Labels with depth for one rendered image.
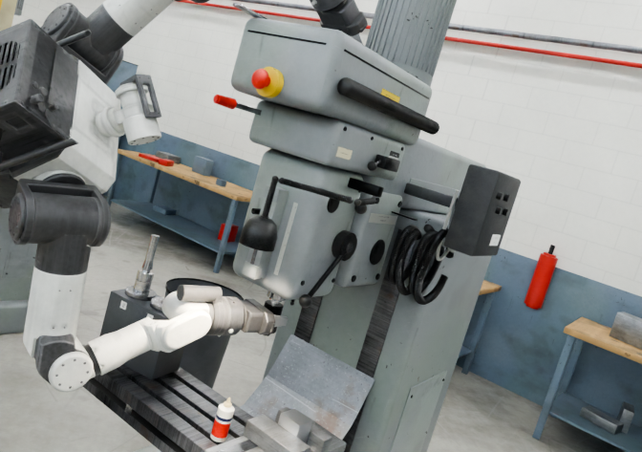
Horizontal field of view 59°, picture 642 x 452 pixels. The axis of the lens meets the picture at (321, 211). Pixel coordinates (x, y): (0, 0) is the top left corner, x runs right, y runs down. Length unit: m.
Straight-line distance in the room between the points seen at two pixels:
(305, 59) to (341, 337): 0.91
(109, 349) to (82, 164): 0.36
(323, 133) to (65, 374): 0.68
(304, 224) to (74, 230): 0.47
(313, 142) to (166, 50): 7.43
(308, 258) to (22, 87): 0.65
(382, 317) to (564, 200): 3.89
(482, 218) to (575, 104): 4.20
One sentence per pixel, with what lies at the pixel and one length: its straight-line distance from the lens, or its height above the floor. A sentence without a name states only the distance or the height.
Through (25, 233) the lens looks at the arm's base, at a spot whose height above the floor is 1.39.
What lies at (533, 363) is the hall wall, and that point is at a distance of 5.52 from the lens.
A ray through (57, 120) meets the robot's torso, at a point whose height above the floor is 1.58.
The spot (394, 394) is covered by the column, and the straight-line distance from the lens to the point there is 1.70.
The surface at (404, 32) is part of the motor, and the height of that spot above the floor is 2.00.
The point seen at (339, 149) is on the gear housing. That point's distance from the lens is 1.20.
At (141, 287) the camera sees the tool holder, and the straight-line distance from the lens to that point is 1.74.
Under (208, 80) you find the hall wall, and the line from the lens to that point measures 7.81.
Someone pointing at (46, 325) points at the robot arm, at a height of 1.22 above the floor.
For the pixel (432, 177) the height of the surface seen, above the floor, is 1.67.
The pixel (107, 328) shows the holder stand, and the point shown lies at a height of 0.98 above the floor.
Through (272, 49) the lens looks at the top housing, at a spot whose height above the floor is 1.83.
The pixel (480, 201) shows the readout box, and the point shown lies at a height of 1.65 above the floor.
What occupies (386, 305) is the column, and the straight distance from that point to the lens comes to 1.65.
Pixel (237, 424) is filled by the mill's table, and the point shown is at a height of 0.90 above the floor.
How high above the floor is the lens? 1.67
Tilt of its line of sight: 7 degrees down
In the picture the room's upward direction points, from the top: 16 degrees clockwise
